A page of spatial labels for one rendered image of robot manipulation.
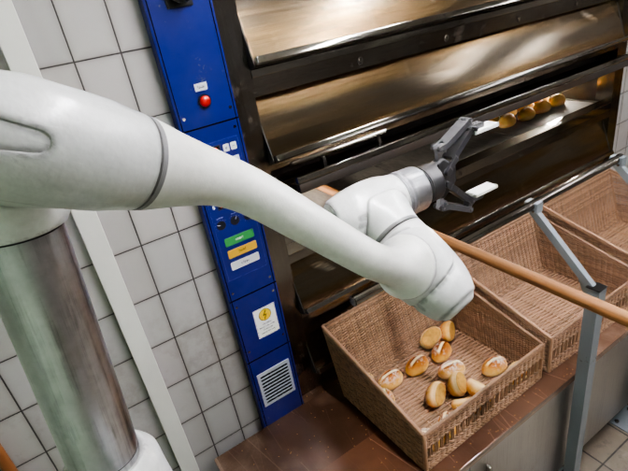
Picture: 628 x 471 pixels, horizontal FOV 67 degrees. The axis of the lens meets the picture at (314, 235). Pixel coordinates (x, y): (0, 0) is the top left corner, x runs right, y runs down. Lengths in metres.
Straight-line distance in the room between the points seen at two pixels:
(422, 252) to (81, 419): 0.52
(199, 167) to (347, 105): 1.00
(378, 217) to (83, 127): 0.50
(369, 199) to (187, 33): 0.63
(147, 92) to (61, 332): 0.70
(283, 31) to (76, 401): 1.00
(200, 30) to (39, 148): 0.84
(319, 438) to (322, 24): 1.25
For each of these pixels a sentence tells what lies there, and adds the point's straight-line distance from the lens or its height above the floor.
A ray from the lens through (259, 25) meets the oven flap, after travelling 1.33.
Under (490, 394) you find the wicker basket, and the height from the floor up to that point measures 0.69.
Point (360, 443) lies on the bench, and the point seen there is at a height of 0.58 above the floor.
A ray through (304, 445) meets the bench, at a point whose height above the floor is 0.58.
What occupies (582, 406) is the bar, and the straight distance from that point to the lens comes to 1.93.
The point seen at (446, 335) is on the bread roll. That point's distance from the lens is 1.90.
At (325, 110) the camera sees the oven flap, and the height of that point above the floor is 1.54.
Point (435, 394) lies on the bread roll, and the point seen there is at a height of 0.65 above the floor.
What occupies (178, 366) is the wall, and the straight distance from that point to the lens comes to 1.49.
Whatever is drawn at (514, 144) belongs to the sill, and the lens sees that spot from 2.14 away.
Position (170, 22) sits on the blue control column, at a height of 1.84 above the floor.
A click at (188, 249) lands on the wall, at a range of 1.34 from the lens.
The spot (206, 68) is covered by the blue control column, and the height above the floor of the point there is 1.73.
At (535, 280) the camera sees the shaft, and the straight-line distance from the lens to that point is 1.20.
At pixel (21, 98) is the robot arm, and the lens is 0.44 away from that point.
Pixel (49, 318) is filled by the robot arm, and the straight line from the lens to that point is 0.65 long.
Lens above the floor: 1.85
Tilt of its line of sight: 27 degrees down
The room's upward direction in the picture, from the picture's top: 10 degrees counter-clockwise
